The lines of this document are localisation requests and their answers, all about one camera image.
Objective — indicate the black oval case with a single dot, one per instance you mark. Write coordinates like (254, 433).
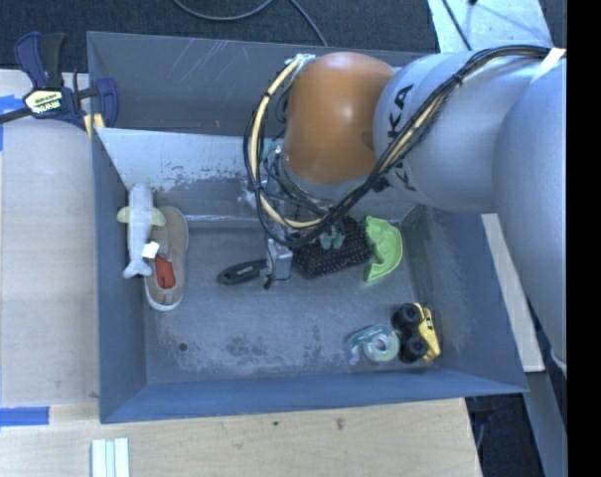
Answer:
(240, 272)

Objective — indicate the black dotted pouch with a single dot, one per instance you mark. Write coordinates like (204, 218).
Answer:
(330, 261)

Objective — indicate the grey metal bin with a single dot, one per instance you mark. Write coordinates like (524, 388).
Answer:
(280, 326)

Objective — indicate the tan slipper with red insole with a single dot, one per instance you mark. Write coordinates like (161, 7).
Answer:
(173, 236)

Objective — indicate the clear tape dispenser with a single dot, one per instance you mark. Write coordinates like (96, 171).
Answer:
(377, 346)

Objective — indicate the white plush toy whale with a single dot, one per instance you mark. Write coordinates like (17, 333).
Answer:
(140, 216)

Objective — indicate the yellow toy truck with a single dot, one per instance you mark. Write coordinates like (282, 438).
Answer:
(424, 333)

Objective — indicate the pale wood flat board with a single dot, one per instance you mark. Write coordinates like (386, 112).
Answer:
(46, 266)

